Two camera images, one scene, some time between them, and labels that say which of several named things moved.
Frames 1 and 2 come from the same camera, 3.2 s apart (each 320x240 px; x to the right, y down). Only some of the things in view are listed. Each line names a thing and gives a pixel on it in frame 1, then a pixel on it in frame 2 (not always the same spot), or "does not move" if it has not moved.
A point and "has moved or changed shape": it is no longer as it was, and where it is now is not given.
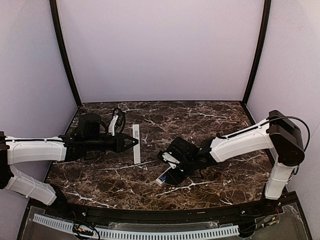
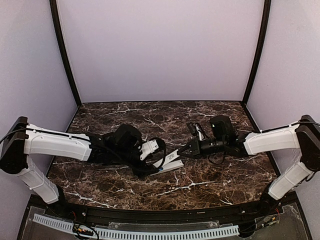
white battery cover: [136, 132] has moved or changed shape
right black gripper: [176, 170] -> [194, 147]
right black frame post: [265, 18] does not move
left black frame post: [53, 4] does not move
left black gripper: [119, 143] -> [141, 169]
